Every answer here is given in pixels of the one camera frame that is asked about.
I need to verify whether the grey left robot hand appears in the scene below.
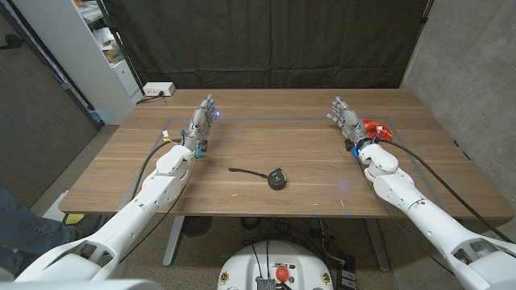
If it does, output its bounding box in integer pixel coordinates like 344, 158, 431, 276
181, 93, 221, 159

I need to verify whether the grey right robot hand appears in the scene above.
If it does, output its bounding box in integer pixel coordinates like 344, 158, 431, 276
326, 95, 374, 157

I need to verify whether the red plastic object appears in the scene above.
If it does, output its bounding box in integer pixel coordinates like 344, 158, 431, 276
361, 118, 394, 142

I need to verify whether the black measuring tape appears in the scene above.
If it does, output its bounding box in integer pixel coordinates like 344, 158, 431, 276
228, 167, 288, 191

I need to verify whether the white power strip box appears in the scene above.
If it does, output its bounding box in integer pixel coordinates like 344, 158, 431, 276
143, 81, 177, 97

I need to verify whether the black curtain backdrop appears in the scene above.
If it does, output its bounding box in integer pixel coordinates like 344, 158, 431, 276
98, 0, 435, 90

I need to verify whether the round black floor object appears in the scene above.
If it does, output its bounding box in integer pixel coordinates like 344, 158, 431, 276
181, 216, 214, 238

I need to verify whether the black backdrop stand pole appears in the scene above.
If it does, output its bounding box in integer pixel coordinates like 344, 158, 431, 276
94, 0, 146, 97

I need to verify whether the small cardboard box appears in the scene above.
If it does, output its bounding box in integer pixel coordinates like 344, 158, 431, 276
103, 43, 124, 64

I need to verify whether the grey table leg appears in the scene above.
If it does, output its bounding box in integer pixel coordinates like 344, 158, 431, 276
162, 216, 186, 267
364, 218, 391, 273

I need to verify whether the white shelf cabinet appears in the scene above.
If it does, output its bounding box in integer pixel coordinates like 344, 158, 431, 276
11, 0, 144, 126

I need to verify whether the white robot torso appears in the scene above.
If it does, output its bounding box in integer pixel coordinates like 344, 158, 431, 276
217, 240, 335, 290

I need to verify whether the person's black shoe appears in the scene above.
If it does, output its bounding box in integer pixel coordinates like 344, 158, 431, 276
74, 213, 108, 238

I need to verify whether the black floor power strip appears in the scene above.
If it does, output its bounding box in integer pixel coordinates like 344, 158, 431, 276
335, 257, 358, 290

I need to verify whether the person's leg in jeans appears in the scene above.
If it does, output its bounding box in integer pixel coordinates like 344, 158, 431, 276
0, 187, 77, 277

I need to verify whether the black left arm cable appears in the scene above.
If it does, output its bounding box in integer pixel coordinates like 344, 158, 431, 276
129, 139, 183, 202

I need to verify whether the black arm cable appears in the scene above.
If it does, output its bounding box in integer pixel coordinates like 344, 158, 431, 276
377, 138, 516, 245
129, 139, 183, 202

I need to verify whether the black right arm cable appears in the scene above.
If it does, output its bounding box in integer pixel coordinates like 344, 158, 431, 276
377, 138, 516, 245

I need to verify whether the black door handle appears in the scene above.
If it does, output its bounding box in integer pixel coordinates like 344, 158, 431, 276
0, 33, 24, 51

